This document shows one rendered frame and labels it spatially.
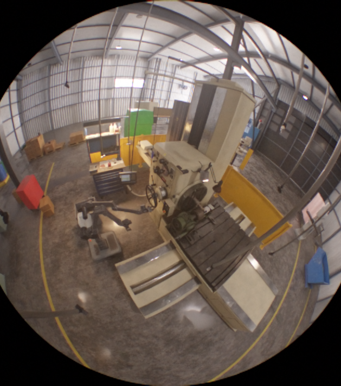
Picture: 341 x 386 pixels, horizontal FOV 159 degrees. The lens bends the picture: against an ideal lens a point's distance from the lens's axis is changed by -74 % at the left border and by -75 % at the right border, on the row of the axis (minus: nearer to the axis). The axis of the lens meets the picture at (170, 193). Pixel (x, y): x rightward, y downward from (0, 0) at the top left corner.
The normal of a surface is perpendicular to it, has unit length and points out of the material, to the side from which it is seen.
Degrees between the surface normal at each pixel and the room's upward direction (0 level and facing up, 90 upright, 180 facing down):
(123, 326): 0
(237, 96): 90
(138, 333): 0
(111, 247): 0
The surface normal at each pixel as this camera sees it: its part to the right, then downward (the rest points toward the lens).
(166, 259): 0.18, -0.69
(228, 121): -0.83, 0.28
